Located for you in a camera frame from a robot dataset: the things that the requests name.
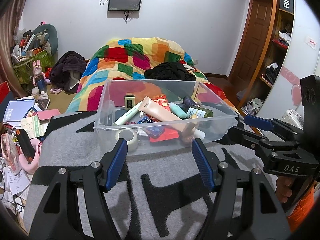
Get dark green glass bottle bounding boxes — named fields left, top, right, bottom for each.
left=183, top=96, right=214, bottom=118

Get red paper tea bag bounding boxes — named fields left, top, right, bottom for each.
left=150, top=94, right=179, bottom=144

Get teal plastic case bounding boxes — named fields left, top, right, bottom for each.
left=169, top=102, right=188, bottom=119

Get blue card keychain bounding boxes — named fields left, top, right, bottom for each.
left=138, top=116, right=164, bottom=139

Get white foam tape roll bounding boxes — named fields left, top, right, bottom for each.
left=116, top=129, right=138, bottom=152

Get pink cosmetic tube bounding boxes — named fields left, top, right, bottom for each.
left=139, top=96, right=206, bottom=140

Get pale green lotion tube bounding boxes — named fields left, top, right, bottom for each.
left=113, top=102, right=142, bottom=126

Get right hand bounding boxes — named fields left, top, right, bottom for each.
left=276, top=176, right=293, bottom=203

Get wooden door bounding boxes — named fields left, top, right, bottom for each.
left=228, top=0, right=274, bottom=109

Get grey black blanket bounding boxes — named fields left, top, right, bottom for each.
left=23, top=110, right=278, bottom=240

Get clear plastic storage box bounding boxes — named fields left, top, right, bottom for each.
left=93, top=80, right=238, bottom=155

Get black clothing pile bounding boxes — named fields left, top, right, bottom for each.
left=144, top=62, right=196, bottom=81

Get wooden shelf unit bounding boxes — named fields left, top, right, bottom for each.
left=259, top=0, right=295, bottom=88

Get blue white book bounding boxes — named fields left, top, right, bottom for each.
left=3, top=99, right=35, bottom=122

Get colourful patchwork quilt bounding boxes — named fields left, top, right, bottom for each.
left=67, top=37, right=236, bottom=112

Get pink rabbit toy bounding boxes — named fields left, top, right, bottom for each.
left=33, top=60, right=47, bottom=93

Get dark purple clothing pile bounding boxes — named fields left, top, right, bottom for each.
left=49, top=51, right=87, bottom=94

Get red box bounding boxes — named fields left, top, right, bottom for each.
left=0, top=81, right=10, bottom=103

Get green cluttered storage basket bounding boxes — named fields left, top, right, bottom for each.
left=10, top=34, right=55, bottom=84

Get grey green neck pillow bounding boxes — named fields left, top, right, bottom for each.
left=33, top=24, right=58, bottom=56

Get striped pink curtain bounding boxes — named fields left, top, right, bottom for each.
left=1, top=0, right=26, bottom=97

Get wall mounted monitor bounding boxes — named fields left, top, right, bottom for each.
left=108, top=0, right=142, bottom=11

